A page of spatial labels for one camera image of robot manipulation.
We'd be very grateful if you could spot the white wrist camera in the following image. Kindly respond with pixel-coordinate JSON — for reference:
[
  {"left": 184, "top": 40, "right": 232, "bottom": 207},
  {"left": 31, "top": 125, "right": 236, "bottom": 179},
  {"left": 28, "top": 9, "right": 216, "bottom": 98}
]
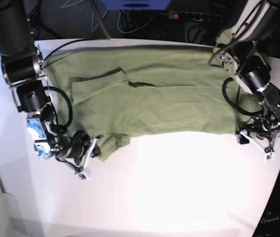
[
  {"left": 263, "top": 151, "right": 275, "bottom": 162},
  {"left": 75, "top": 168, "right": 91, "bottom": 181}
]

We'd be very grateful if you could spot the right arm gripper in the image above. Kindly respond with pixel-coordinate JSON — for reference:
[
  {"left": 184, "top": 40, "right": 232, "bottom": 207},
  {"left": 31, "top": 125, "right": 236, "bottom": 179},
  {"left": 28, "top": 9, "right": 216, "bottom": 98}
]
[{"left": 55, "top": 130, "right": 102, "bottom": 175}]

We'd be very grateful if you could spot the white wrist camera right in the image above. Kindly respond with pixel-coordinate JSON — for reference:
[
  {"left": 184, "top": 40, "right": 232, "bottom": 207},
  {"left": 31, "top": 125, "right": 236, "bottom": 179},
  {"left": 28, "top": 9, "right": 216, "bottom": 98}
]
[{"left": 75, "top": 168, "right": 91, "bottom": 181}]

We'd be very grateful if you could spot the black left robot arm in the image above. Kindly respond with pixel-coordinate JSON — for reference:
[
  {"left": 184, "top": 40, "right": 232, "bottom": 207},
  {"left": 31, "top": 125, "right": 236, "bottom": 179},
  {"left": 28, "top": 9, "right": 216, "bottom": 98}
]
[{"left": 98, "top": 0, "right": 280, "bottom": 160}]

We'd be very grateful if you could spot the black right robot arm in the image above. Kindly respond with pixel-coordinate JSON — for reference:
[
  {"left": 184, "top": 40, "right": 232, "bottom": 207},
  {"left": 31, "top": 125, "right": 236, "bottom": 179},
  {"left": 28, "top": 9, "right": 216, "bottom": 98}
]
[{"left": 0, "top": 0, "right": 100, "bottom": 180}]

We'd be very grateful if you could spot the blue box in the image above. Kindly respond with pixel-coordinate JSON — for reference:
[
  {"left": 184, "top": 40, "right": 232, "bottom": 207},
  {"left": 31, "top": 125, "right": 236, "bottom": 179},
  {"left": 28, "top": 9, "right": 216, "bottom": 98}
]
[{"left": 101, "top": 0, "right": 171, "bottom": 10}]

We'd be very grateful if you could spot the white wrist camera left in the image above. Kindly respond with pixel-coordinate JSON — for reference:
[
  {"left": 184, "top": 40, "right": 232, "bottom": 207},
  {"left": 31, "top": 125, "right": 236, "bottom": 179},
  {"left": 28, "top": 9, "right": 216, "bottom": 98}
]
[{"left": 263, "top": 151, "right": 275, "bottom": 162}]

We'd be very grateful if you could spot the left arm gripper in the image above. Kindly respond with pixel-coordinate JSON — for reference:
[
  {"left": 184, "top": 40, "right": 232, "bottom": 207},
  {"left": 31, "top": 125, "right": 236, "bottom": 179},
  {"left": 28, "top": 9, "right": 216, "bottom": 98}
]
[{"left": 236, "top": 118, "right": 280, "bottom": 156}]

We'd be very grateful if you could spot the green T-shirt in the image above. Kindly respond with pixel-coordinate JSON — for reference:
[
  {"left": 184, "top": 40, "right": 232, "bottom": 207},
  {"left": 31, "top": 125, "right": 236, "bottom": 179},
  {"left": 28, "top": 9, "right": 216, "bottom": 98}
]
[{"left": 45, "top": 45, "right": 248, "bottom": 161}]

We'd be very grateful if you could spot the black power strip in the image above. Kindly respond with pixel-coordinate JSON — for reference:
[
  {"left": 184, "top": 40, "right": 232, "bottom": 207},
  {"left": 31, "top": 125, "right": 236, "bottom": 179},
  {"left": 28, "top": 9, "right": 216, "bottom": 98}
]
[{"left": 166, "top": 11, "right": 223, "bottom": 22}]

